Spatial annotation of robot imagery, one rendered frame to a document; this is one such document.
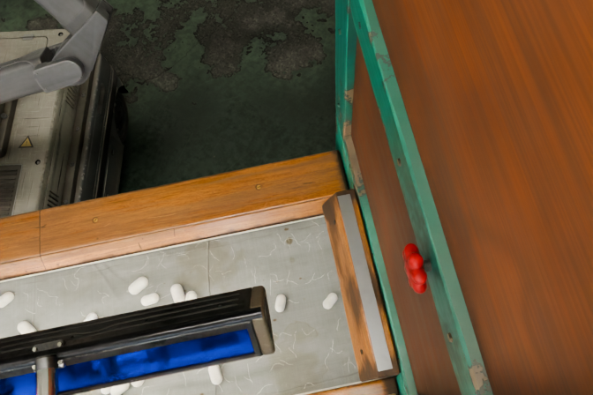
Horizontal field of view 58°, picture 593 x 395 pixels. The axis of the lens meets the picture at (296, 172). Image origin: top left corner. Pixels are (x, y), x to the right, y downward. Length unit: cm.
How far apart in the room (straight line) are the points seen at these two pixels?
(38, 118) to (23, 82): 66
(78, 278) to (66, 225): 10
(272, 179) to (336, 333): 30
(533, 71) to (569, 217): 7
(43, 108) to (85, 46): 74
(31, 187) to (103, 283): 52
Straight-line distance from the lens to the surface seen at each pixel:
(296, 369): 97
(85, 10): 88
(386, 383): 94
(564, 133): 25
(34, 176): 153
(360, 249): 87
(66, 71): 90
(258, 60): 208
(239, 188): 102
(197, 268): 102
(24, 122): 162
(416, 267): 46
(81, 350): 65
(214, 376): 97
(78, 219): 109
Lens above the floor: 170
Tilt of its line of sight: 68 degrees down
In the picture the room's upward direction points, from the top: 10 degrees counter-clockwise
